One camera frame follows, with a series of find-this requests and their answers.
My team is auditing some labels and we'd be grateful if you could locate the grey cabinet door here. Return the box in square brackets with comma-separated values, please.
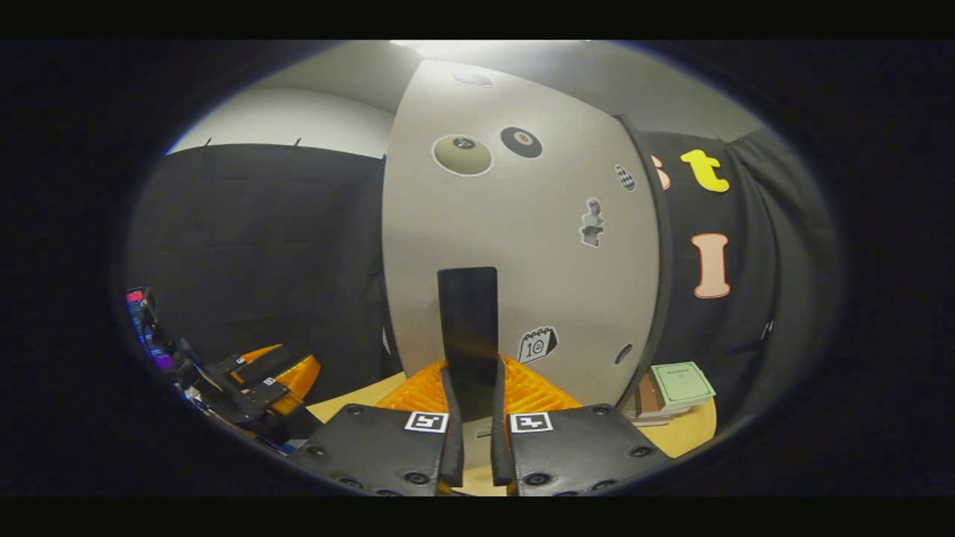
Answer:
[382, 60, 665, 409]

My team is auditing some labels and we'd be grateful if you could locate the green notebook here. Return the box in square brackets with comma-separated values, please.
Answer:
[651, 362, 717, 409]

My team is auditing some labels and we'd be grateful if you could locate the grey cabinet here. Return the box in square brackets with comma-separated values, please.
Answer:
[613, 113, 674, 396]

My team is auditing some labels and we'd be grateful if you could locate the brown book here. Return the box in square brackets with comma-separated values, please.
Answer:
[636, 373, 666, 418]

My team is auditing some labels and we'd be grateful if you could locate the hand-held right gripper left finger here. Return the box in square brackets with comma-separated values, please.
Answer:
[289, 360, 465, 497]

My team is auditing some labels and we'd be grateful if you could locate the black backdrop cloth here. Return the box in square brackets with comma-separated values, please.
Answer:
[127, 131, 840, 426]

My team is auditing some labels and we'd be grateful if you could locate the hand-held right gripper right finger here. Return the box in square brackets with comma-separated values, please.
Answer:
[490, 357, 674, 497]

